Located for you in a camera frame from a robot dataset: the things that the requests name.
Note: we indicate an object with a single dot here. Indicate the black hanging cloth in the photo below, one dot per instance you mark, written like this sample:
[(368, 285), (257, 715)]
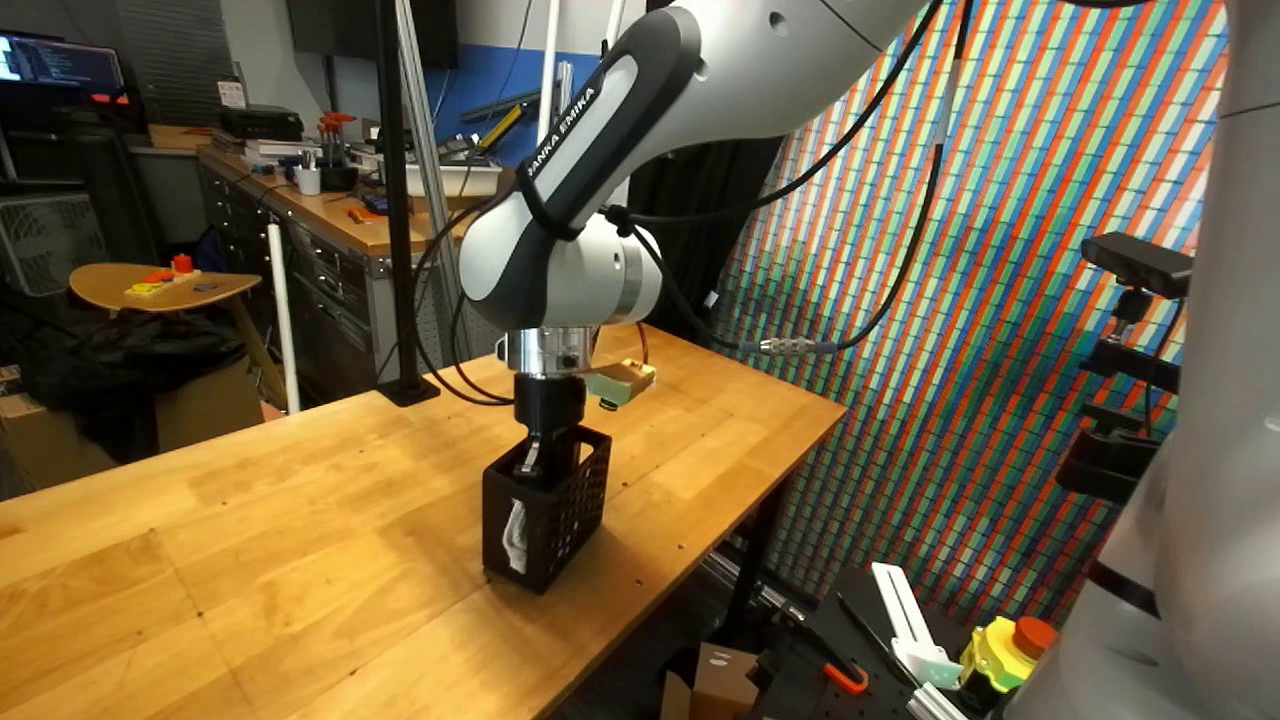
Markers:
[(705, 254)]

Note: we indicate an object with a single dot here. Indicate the round wooden stool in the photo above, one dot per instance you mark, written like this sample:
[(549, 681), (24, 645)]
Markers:
[(224, 285)]

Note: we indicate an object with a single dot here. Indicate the black metal stand pole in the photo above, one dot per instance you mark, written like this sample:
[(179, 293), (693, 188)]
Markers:
[(405, 395)]

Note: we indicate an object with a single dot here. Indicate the white metal pole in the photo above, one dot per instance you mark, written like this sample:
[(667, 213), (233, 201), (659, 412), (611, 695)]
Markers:
[(435, 161), (545, 64), (281, 322)]

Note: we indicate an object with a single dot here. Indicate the computer monitor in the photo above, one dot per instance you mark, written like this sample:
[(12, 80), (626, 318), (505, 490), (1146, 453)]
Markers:
[(60, 64)]

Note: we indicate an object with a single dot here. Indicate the black printer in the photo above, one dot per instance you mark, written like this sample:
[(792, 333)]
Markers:
[(263, 124)]

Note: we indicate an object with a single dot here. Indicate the white spray bottle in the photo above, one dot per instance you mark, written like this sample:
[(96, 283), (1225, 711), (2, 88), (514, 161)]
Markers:
[(311, 172)]

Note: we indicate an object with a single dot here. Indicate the black metal table leg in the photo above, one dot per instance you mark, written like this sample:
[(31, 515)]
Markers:
[(748, 573)]

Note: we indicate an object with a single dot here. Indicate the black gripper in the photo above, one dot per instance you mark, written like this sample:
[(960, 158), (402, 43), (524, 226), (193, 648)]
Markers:
[(549, 412)]

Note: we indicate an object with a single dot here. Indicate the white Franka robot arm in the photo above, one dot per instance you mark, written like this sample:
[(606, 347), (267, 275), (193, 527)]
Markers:
[(575, 283)]

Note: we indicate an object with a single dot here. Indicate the orange and yellow toys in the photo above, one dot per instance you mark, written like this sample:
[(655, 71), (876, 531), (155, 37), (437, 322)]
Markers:
[(165, 275)]

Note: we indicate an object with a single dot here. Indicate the black perforated basket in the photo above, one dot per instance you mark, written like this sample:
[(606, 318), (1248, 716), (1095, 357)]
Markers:
[(560, 535)]

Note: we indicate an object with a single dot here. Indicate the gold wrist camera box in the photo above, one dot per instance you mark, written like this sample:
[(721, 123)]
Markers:
[(621, 385)]

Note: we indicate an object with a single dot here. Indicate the white aluminium extrusion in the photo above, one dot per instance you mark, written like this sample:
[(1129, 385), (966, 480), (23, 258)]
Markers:
[(938, 700), (914, 620)]

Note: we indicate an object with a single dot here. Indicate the yellow emergency stop button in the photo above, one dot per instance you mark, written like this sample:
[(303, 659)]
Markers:
[(1005, 653)]

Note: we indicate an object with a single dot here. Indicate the dark item with red top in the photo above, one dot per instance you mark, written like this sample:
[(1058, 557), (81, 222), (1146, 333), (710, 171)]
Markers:
[(336, 153)]

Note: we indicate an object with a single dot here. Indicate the grey mesh chair back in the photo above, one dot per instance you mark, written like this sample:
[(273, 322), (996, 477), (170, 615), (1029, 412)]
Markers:
[(46, 244)]

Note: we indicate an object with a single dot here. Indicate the wooden workbench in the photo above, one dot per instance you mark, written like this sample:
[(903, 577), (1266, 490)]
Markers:
[(335, 222)]

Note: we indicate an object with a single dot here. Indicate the brown cardboard box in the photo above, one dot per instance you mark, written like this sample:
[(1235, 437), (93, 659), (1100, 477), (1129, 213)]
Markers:
[(713, 681)]

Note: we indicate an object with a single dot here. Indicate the multicolour patterned panel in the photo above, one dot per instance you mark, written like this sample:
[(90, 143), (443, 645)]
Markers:
[(960, 400)]

